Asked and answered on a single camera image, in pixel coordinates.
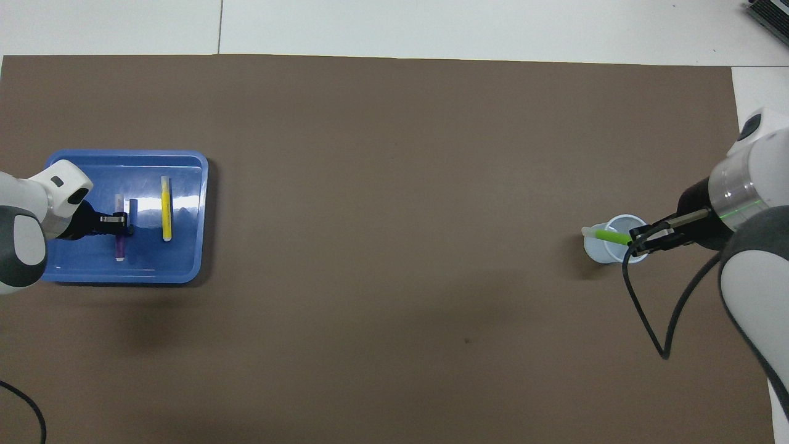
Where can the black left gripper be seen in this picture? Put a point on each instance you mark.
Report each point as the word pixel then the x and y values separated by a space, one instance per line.
pixel 86 223

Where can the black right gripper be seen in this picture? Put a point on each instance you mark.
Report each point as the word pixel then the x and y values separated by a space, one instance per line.
pixel 703 219

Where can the purple pen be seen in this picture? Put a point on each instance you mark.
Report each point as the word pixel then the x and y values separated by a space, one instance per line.
pixel 119 246

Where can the green pen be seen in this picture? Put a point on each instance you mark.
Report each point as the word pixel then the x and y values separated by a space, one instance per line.
pixel 610 235

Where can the yellow pen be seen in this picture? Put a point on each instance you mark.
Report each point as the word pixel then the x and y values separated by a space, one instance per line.
pixel 166 209

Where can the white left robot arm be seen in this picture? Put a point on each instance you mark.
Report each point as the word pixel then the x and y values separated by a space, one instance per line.
pixel 24 228

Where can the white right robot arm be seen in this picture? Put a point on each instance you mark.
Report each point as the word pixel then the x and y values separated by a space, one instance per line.
pixel 752 185

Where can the blue plastic tray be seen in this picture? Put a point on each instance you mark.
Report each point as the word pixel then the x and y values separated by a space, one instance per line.
pixel 185 259

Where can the translucent plastic cup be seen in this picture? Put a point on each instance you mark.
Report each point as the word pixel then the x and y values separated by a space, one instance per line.
pixel 601 253

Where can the grey ribbed device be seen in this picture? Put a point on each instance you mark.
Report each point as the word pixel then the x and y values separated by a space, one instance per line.
pixel 770 18

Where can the brown table mat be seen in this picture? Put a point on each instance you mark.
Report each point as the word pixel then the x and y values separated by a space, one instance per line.
pixel 394 246

